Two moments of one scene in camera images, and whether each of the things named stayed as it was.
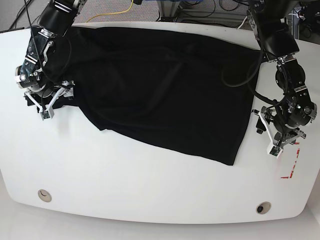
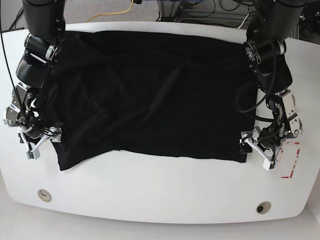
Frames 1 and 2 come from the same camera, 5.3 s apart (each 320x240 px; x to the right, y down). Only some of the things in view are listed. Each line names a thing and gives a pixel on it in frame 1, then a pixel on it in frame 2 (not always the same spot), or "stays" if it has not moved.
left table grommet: [44, 195] stays
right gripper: [283, 132] → [269, 137]
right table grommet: [263, 207] stays
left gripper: [48, 90] → [37, 130]
